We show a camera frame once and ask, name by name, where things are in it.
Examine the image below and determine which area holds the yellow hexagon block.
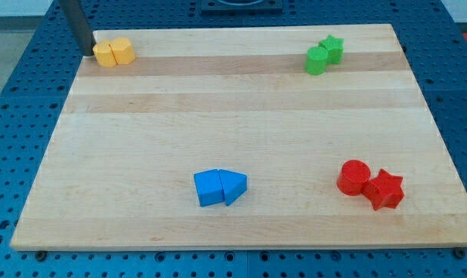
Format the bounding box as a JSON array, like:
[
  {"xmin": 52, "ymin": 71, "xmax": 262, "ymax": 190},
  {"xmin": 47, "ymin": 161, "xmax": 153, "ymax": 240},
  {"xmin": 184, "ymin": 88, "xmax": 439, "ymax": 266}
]
[{"xmin": 110, "ymin": 37, "xmax": 136, "ymax": 65}]

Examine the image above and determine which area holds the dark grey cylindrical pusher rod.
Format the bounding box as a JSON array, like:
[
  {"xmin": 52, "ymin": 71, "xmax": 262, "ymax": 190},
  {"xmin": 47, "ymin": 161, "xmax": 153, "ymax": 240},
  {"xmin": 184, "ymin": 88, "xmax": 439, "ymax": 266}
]
[{"xmin": 59, "ymin": 0, "xmax": 96, "ymax": 56}]

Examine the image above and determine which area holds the red cylinder block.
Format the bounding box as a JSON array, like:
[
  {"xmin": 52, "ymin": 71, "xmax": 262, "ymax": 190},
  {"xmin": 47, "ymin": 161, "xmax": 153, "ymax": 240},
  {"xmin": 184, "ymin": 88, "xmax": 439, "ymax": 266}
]
[{"xmin": 337, "ymin": 160, "xmax": 371, "ymax": 196}]

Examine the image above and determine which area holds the light wooden board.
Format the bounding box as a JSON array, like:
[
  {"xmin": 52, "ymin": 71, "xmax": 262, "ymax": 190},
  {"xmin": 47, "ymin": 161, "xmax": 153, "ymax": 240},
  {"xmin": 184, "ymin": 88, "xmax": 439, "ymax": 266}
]
[{"xmin": 10, "ymin": 24, "xmax": 467, "ymax": 251}]

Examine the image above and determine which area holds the blue square block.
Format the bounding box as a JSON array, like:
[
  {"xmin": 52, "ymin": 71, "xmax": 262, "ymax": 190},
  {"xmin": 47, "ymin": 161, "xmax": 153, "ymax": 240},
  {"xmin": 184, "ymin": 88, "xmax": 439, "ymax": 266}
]
[{"xmin": 194, "ymin": 169, "xmax": 225, "ymax": 207}]

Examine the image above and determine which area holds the green star block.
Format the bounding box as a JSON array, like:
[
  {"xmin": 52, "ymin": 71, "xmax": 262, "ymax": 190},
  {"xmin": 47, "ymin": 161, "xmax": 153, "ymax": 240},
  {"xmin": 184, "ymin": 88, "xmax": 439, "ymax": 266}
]
[{"xmin": 319, "ymin": 35, "xmax": 344, "ymax": 64}]

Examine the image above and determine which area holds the red star block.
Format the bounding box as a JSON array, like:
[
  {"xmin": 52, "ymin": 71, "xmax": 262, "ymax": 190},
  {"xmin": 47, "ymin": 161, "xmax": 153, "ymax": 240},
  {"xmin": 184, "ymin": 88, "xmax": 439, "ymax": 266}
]
[{"xmin": 361, "ymin": 169, "xmax": 404, "ymax": 211}]

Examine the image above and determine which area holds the yellow half-round block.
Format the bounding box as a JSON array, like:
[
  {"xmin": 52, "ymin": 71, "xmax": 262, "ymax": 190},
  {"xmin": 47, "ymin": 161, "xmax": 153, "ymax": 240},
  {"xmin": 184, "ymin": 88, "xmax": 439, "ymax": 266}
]
[{"xmin": 93, "ymin": 40, "xmax": 117, "ymax": 67}]

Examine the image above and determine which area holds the green cylinder block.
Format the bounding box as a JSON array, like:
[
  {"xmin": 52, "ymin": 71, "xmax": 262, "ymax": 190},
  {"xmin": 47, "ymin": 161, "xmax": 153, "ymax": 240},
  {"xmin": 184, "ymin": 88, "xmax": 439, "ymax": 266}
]
[{"xmin": 306, "ymin": 46, "xmax": 328, "ymax": 75}]

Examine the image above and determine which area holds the blue triangle block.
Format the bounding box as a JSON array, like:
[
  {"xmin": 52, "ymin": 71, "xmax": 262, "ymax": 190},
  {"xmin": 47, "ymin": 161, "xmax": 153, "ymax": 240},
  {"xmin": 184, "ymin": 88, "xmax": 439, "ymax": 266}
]
[{"xmin": 218, "ymin": 169, "xmax": 248, "ymax": 206}]

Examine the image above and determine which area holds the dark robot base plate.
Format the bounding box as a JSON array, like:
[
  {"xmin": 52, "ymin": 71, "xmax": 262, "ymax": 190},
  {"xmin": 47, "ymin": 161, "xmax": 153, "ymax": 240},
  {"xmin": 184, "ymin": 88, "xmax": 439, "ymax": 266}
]
[{"xmin": 200, "ymin": 0, "xmax": 283, "ymax": 13}]

